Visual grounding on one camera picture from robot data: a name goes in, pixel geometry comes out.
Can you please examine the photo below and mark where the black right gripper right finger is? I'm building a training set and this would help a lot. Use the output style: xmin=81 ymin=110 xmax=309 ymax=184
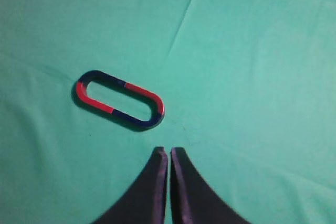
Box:
xmin=170 ymin=147 xmax=248 ymax=223

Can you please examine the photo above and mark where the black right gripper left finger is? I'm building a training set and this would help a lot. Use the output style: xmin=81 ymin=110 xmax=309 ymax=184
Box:
xmin=94 ymin=146 xmax=167 ymax=223

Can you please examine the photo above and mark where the red-blue horseshoe magnet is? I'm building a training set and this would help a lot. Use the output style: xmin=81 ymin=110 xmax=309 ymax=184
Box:
xmin=111 ymin=82 xmax=165 ymax=130
xmin=76 ymin=70 xmax=126 ymax=114

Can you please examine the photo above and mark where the green cloth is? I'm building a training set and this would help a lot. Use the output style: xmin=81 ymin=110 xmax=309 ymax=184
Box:
xmin=1 ymin=0 xmax=335 ymax=223

